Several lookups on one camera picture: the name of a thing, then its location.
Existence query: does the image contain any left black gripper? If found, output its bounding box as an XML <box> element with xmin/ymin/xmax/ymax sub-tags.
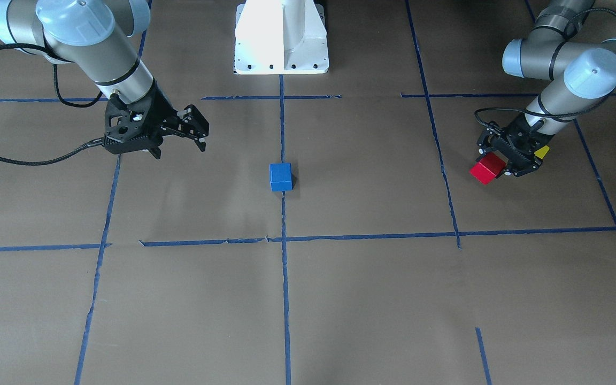
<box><xmin>477</xmin><ymin>114</ymin><xmax>552</xmax><ymax>177</ymax></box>

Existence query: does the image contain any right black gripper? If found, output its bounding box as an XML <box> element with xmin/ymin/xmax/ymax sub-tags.
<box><xmin>103</xmin><ymin>81</ymin><xmax>210</xmax><ymax>160</ymax></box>

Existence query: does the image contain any red block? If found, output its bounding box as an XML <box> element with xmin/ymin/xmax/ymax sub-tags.
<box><xmin>469</xmin><ymin>152</ymin><xmax>507</xmax><ymax>185</ymax></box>

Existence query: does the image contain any blue block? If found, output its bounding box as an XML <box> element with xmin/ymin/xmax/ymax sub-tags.
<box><xmin>268</xmin><ymin>163</ymin><xmax>294</xmax><ymax>192</ymax></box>

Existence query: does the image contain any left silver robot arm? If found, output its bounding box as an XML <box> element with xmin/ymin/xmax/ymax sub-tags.
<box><xmin>470</xmin><ymin>1</ymin><xmax>616</xmax><ymax>184</ymax></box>

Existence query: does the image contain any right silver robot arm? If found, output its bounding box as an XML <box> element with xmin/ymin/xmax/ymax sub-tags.
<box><xmin>0</xmin><ymin>1</ymin><xmax>209</xmax><ymax>159</ymax></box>

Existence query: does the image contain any yellow block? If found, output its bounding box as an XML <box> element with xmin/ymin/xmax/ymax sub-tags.
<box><xmin>534</xmin><ymin>145</ymin><xmax>550</xmax><ymax>160</ymax></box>

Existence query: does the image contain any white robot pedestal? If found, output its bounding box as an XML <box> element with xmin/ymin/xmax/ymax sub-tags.
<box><xmin>233</xmin><ymin>1</ymin><xmax>330</xmax><ymax>75</ymax></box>

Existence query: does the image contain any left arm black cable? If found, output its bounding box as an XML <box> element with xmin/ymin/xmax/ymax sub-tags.
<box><xmin>474</xmin><ymin>7</ymin><xmax>616</xmax><ymax>129</ymax></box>

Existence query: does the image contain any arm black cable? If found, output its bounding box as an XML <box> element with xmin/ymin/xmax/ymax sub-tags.
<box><xmin>474</xmin><ymin>7</ymin><xmax>616</xmax><ymax>129</ymax></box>
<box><xmin>0</xmin><ymin>43</ymin><xmax>111</xmax><ymax>166</ymax></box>

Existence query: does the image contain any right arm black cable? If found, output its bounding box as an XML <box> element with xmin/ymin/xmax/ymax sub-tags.
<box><xmin>0</xmin><ymin>43</ymin><xmax>111</xmax><ymax>166</ymax></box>

